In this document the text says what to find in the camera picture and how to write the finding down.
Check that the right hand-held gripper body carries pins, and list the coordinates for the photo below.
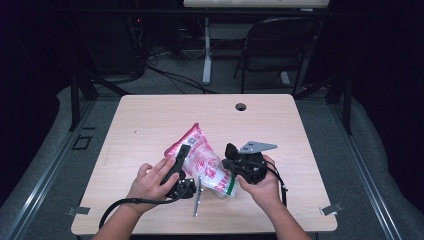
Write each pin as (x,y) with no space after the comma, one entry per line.
(250,166)

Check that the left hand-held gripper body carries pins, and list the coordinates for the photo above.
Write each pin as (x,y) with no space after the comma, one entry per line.
(183,188)

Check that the pink plastic bag white granules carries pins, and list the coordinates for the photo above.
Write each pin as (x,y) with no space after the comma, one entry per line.
(203,156)

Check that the person's right hand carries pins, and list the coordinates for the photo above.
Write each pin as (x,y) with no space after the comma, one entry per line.
(266,193)

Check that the person's left hand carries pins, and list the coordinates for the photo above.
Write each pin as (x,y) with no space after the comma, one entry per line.
(148,186)

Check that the black metal stand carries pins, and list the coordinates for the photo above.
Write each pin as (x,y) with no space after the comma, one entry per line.
(75,100)
(347,106)

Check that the dark computer tower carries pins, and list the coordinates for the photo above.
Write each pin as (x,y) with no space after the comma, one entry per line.
(116,50)

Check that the black folding chair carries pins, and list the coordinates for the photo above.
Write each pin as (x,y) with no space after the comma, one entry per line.
(283,36)

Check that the white desk with metal legs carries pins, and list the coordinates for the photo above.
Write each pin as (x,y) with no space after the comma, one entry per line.
(253,3)

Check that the grey table bracket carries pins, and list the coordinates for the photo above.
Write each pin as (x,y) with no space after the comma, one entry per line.
(78,211)
(330,209)

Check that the aluminium floor rail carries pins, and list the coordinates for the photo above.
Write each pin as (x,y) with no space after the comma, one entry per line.
(366,173)
(43,186)

